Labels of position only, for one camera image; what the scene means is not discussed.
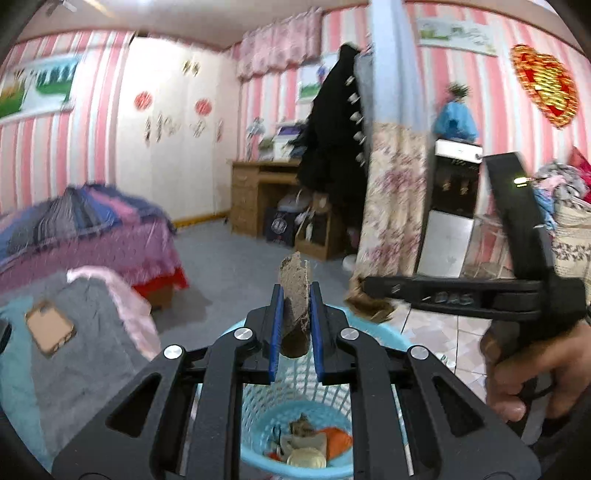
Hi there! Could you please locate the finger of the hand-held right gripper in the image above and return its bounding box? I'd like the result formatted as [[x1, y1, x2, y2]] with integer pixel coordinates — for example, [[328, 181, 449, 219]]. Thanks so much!
[[392, 294, 499, 324], [361, 277, 541, 295]]

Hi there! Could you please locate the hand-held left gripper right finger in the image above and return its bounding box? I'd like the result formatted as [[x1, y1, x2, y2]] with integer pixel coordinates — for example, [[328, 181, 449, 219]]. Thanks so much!
[[310, 281, 541, 480]]

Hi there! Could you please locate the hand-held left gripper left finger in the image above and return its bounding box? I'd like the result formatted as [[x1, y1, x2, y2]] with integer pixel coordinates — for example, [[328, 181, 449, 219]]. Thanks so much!
[[51, 284, 285, 480]]

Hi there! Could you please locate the light blue plastic basket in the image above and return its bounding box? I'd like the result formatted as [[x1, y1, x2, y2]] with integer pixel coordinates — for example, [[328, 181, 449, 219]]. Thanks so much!
[[196, 308, 410, 480]]

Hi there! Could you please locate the brown paper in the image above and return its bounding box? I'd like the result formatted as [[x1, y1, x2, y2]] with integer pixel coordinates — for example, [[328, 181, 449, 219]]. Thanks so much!
[[288, 414, 325, 437]]

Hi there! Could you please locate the white tissue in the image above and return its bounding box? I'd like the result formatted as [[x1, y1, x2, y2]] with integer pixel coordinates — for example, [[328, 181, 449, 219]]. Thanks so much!
[[279, 434, 327, 455]]

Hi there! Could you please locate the person's right hand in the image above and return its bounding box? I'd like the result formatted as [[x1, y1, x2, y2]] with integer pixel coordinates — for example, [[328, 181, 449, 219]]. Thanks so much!
[[480, 318, 591, 424]]

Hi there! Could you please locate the pile of clothes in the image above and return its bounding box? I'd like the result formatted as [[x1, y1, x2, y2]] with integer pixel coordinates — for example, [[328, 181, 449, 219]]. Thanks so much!
[[531, 148, 591, 278]]

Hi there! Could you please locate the water dispenser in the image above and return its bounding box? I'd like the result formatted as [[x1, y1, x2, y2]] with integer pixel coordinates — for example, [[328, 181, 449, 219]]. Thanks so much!
[[417, 138, 486, 278]]

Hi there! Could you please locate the black shopping bag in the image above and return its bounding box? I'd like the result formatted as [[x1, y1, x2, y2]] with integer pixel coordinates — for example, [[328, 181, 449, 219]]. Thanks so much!
[[264, 208, 299, 246]]

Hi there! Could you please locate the blue and floral curtain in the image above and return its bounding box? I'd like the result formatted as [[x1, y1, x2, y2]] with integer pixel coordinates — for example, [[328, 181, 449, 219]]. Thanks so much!
[[355, 0, 431, 280]]

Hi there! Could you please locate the blue doll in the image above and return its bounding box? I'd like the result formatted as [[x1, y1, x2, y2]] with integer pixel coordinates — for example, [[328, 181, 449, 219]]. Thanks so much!
[[433, 82, 482, 142]]

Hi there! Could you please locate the wooden desk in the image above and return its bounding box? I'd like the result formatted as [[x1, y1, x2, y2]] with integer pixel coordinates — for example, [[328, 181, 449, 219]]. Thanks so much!
[[228, 159, 345, 262]]

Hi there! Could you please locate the purple bed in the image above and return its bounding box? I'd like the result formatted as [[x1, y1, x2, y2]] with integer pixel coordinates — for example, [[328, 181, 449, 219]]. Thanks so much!
[[0, 185, 190, 311]]

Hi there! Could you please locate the white box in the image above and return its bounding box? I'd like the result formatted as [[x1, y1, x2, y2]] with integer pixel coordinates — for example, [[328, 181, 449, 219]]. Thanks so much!
[[274, 138, 301, 160]]

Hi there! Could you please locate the black coat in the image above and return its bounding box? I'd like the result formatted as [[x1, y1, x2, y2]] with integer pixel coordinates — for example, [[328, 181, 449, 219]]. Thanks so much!
[[295, 41, 371, 191]]

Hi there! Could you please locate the desk lamp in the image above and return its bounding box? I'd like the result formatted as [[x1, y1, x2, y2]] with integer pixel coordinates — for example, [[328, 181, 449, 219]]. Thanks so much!
[[247, 117, 267, 160]]

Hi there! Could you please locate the white wardrobe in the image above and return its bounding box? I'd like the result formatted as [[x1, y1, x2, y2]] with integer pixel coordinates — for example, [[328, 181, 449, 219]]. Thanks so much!
[[115, 37, 232, 228]]

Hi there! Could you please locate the orange teal grey striped blanket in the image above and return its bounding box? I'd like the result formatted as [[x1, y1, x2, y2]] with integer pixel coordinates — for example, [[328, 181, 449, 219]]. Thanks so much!
[[0, 272, 149, 468]]

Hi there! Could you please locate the tan phone case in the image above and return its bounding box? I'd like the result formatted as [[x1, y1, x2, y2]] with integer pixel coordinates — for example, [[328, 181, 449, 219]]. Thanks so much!
[[25, 300, 77, 359]]

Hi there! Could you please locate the purple blue striped quilt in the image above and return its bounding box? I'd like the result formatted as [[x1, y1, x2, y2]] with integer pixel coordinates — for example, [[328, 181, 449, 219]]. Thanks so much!
[[0, 185, 177, 260]]

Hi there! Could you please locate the small framed couple photo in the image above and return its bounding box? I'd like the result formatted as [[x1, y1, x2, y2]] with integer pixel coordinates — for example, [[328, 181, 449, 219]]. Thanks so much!
[[295, 53, 341, 105]]

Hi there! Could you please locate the pink floral valance curtain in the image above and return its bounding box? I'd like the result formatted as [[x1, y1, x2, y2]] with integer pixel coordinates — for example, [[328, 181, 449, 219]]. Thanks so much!
[[237, 7, 324, 82]]

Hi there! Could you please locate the large framed wedding photo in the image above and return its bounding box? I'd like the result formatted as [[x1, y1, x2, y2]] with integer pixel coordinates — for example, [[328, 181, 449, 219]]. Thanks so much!
[[0, 53, 84, 126]]

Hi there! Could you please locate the red heart wall decoration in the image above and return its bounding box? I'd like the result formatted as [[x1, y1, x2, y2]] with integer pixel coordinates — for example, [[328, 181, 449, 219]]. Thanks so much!
[[510, 44, 581, 130]]

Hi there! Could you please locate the long wall picture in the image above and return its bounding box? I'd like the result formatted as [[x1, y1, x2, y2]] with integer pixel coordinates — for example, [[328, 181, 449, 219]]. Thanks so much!
[[416, 16, 500, 59]]

